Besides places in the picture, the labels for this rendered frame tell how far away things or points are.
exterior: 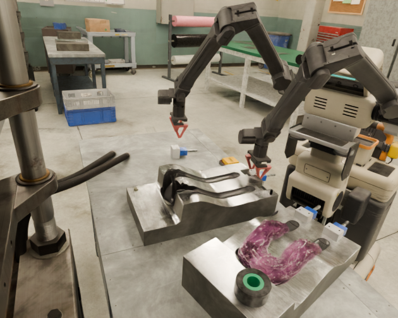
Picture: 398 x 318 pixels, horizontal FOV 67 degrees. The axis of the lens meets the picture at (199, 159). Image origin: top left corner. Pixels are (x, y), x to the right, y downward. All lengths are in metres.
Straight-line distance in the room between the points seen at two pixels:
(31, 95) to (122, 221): 0.52
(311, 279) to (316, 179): 0.70
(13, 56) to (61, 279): 0.59
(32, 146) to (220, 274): 0.57
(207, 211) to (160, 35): 6.88
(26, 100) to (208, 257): 0.57
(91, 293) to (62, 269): 0.96
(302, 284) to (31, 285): 0.71
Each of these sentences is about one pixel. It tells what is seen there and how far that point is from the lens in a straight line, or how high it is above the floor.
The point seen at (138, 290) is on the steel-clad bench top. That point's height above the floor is 0.80.
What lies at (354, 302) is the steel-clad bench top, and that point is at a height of 0.80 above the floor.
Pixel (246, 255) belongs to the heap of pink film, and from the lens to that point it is 0.86.
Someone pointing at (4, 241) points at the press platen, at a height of 1.04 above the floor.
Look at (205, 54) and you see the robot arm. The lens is 1.16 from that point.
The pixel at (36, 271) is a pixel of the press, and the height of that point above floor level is 0.79.
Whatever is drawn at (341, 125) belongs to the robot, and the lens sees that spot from 1.34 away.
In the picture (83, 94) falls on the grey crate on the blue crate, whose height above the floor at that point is 0.30.
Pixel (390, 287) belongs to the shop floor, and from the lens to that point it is 2.36.
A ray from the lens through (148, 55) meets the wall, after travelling 7.66.
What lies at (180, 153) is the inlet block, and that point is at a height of 0.83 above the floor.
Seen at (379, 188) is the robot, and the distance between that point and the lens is 1.68.
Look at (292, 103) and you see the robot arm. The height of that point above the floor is 1.23.
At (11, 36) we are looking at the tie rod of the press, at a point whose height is 1.40.
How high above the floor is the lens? 1.49
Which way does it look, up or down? 27 degrees down
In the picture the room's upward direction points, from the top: 4 degrees clockwise
